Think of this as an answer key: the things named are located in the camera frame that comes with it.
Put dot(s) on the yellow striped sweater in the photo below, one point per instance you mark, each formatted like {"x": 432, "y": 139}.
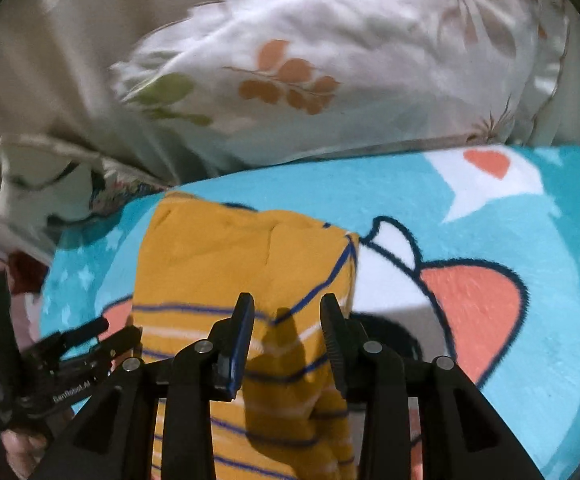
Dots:
{"x": 209, "y": 260}

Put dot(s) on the white leaf print pillow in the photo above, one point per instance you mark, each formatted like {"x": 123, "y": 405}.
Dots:
{"x": 370, "y": 35}

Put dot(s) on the person's left hand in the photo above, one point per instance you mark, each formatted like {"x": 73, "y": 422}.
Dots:
{"x": 22, "y": 452}

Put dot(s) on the beige curtain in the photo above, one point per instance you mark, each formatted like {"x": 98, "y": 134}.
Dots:
{"x": 44, "y": 35}

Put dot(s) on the cream silhouette print pillow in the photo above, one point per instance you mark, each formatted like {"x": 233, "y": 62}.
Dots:
{"x": 24, "y": 180}

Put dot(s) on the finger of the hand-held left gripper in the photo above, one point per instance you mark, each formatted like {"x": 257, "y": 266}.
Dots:
{"x": 119, "y": 346}
{"x": 79, "y": 336}

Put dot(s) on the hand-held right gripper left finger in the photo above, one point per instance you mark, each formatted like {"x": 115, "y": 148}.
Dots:
{"x": 242, "y": 340}

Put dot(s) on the turquoise star blanket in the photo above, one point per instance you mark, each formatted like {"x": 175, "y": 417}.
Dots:
{"x": 320, "y": 200}

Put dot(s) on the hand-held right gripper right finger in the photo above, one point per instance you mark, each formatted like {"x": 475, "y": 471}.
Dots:
{"x": 332, "y": 345}

